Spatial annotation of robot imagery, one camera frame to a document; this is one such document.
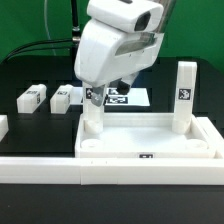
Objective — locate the white left fence bar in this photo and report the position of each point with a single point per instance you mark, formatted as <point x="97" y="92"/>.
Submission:
<point x="3" y="126"/>

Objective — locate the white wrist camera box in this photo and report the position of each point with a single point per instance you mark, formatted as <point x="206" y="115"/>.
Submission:
<point x="127" y="15"/>

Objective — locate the black cable connector post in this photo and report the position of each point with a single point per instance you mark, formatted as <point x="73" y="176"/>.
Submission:
<point x="76" y="31"/>

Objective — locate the fiducial marker sheet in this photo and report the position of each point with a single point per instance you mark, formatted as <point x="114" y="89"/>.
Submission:
<point x="135" y="97"/>

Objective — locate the white fence bar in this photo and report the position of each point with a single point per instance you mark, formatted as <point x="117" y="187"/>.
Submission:
<point x="216" y="139"/>
<point x="3" y="126"/>
<point x="88" y="171"/>

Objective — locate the white front fence bar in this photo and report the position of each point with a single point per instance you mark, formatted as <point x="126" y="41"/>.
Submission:
<point x="88" y="171"/>

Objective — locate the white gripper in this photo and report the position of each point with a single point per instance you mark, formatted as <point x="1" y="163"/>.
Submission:
<point x="106" y="54"/>

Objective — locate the white desk top tray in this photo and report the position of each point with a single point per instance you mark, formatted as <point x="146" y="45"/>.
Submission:
<point x="143" y="135"/>

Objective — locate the white right fence bar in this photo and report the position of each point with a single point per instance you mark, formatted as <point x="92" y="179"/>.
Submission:
<point x="216" y="139"/>

